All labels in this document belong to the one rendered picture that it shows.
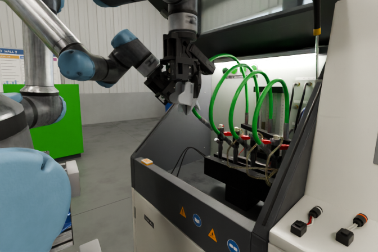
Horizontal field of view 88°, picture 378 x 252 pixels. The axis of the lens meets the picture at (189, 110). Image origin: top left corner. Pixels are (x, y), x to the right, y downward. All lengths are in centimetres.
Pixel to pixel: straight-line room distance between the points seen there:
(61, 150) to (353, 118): 382
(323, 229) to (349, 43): 49
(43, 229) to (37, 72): 71
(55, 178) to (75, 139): 377
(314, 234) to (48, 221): 50
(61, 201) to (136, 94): 728
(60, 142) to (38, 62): 311
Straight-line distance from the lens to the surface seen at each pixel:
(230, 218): 60
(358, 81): 70
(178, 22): 52
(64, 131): 390
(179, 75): 48
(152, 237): 103
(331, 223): 62
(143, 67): 65
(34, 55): 88
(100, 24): 741
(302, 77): 98
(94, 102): 712
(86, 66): 56
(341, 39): 75
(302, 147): 63
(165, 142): 106
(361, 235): 62
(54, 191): 20
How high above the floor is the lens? 130
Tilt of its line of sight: 8 degrees down
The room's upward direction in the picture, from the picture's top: straight up
